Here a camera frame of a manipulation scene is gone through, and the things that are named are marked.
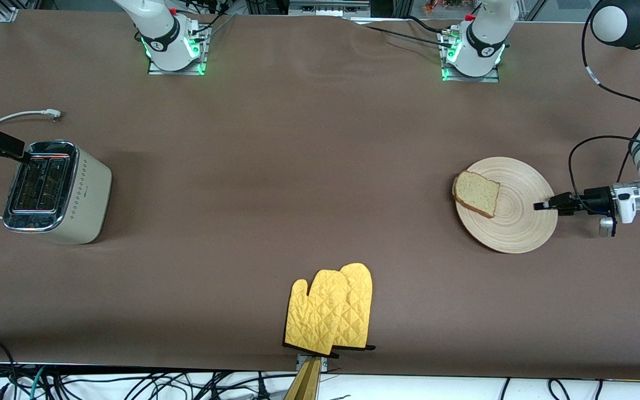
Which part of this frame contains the round wooden plate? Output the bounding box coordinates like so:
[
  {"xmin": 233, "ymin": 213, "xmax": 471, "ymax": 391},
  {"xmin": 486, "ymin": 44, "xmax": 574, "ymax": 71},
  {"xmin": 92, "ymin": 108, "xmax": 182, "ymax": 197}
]
[{"xmin": 455, "ymin": 157, "xmax": 559, "ymax": 254}]

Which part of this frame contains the brown bread slice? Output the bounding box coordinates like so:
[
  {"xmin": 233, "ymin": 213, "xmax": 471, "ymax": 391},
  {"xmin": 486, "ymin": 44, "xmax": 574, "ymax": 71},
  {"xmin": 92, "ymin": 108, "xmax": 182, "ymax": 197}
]
[{"xmin": 452, "ymin": 171, "xmax": 502, "ymax": 219}]

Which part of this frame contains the beige chrome two-slot toaster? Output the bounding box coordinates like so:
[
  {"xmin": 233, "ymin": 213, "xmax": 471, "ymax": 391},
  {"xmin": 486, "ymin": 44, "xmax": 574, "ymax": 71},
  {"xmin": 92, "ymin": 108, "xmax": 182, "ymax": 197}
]
[{"xmin": 2, "ymin": 140, "xmax": 113, "ymax": 245}]

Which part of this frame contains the yellow quilted oven mitt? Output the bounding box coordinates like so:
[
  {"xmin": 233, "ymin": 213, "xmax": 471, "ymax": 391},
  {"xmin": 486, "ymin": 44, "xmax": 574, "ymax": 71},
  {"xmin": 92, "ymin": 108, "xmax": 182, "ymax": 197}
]
[
  {"xmin": 284, "ymin": 269, "xmax": 349, "ymax": 357},
  {"xmin": 332, "ymin": 263, "xmax": 377, "ymax": 351}
]

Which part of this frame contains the brown table cover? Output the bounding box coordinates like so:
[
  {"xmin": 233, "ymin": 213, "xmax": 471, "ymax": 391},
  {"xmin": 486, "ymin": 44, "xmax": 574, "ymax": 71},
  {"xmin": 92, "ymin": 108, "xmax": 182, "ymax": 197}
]
[{"xmin": 0, "ymin": 8, "xmax": 640, "ymax": 382}]

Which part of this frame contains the grey metal background device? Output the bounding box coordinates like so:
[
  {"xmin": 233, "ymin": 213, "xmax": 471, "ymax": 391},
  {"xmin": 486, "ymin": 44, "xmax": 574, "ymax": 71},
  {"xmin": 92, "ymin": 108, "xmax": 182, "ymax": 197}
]
[{"xmin": 288, "ymin": 0, "xmax": 372, "ymax": 17}]

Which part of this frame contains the white toaster power cable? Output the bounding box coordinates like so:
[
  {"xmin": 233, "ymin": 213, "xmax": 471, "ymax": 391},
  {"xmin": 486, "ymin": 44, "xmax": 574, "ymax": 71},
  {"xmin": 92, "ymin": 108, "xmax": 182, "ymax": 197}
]
[{"xmin": 0, "ymin": 109, "xmax": 63, "ymax": 219}]

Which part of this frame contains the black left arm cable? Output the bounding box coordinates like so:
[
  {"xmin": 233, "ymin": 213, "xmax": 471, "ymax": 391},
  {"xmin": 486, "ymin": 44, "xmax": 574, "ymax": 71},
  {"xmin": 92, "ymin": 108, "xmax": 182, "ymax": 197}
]
[{"xmin": 568, "ymin": 0, "xmax": 640, "ymax": 218}]

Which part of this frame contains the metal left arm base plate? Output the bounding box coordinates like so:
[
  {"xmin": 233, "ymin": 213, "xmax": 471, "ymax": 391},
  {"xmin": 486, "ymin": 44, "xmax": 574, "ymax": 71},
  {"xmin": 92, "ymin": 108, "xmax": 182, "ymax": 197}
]
[{"xmin": 441, "ymin": 31, "xmax": 501, "ymax": 83}]

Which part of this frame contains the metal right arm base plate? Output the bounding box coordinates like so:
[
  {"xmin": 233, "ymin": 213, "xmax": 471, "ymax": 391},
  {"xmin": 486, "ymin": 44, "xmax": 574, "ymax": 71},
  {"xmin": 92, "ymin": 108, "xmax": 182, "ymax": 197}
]
[{"xmin": 148, "ymin": 25, "xmax": 210, "ymax": 76}]

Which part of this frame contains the short black cable on table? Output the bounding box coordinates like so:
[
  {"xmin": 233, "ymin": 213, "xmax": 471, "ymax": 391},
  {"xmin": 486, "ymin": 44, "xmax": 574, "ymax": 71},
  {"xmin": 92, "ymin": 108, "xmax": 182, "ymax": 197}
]
[{"xmin": 406, "ymin": 16, "xmax": 446, "ymax": 33}]

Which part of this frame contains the long black cable on table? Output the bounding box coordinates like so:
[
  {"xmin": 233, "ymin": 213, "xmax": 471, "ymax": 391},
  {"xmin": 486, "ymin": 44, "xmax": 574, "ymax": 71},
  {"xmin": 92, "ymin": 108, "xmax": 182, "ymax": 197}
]
[{"xmin": 361, "ymin": 24, "xmax": 455, "ymax": 44}]

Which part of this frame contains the teal floor cable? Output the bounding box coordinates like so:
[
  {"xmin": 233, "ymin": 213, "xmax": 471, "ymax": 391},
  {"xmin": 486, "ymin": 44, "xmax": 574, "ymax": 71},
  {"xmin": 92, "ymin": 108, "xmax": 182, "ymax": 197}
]
[{"xmin": 29, "ymin": 366, "xmax": 47, "ymax": 400}]

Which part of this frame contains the wooden post with metal bracket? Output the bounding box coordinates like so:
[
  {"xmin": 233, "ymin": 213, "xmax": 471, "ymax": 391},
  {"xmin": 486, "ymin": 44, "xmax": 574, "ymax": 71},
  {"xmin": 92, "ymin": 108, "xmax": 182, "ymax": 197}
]
[{"xmin": 284, "ymin": 354, "xmax": 329, "ymax": 400}]

